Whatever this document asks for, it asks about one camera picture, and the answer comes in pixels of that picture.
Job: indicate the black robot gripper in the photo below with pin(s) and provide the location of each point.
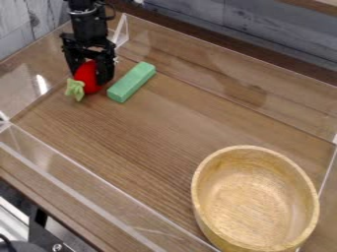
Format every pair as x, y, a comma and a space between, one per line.
89, 42

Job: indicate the red plush strawberry toy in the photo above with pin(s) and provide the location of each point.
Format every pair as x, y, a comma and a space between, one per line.
83, 83

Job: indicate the green rectangular block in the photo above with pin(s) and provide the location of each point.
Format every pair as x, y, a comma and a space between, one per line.
128, 85

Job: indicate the light wooden bowl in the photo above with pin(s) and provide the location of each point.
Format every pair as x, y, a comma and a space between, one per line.
255, 200

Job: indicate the clear acrylic enclosure wall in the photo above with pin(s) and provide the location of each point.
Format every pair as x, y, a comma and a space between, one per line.
109, 165

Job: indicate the black metal table mount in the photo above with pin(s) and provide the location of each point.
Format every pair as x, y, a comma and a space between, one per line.
51, 236

